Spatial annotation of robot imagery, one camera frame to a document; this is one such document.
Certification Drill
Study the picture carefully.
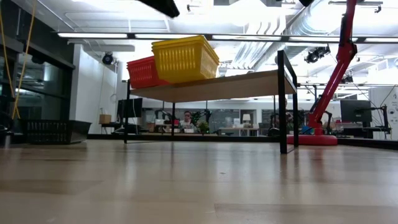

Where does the person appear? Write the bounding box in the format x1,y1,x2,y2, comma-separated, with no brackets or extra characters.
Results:
179,111,197,132
271,111,295,130

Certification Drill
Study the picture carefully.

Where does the yellow cable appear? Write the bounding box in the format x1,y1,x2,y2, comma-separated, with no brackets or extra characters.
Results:
0,6,21,121
7,0,35,121

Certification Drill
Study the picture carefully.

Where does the wooden shelf black metal frame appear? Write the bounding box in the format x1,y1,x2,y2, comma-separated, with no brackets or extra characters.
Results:
123,49,300,155

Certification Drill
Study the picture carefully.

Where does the black plastic basket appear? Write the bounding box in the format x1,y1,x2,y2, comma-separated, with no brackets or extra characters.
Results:
23,119,93,144

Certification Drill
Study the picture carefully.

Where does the black monitor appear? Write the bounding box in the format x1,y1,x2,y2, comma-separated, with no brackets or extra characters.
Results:
340,99,373,128
117,97,144,120

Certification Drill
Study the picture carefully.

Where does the long white light bar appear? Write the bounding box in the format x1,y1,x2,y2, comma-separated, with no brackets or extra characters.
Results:
57,30,398,44

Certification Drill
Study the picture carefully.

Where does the small green plant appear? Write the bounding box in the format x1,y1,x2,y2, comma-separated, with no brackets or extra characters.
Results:
198,119,210,135

